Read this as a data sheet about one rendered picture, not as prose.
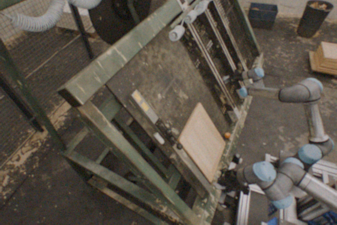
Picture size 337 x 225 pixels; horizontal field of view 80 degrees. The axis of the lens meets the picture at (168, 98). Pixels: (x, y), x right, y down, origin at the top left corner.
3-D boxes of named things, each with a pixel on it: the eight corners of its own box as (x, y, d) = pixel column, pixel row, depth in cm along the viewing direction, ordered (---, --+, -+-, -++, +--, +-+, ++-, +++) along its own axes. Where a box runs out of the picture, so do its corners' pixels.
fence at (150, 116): (205, 192, 150) (209, 193, 147) (127, 96, 110) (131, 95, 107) (207, 186, 153) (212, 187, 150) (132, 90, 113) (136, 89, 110)
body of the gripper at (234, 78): (227, 78, 174) (240, 75, 166) (229, 72, 179) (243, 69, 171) (230, 85, 177) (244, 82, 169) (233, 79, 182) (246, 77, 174)
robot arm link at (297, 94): (298, 109, 120) (239, 99, 164) (310, 103, 123) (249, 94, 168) (295, 91, 117) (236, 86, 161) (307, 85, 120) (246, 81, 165)
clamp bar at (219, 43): (239, 100, 210) (264, 97, 194) (183, -11, 161) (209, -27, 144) (242, 94, 216) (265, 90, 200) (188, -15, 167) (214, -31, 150)
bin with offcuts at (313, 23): (319, 40, 443) (336, 11, 395) (293, 36, 456) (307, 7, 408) (316, 29, 476) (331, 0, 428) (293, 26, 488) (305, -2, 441)
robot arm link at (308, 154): (289, 157, 140) (298, 148, 130) (301, 148, 144) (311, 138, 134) (304, 172, 132) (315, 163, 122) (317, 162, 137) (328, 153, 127)
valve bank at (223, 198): (228, 219, 165) (235, 211, 147) (212, 210, 169) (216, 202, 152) (244, 166, 195) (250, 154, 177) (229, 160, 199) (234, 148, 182)
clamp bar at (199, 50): (231, 122, 192) (257, 120, 175) (165, 5, 142) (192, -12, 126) (234, 114, 198) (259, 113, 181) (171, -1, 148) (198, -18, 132)
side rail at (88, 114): (185, 224, 139) (198, 229, 131) (68, 109, 93) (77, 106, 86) (188, 215, 143) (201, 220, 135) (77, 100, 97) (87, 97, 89)
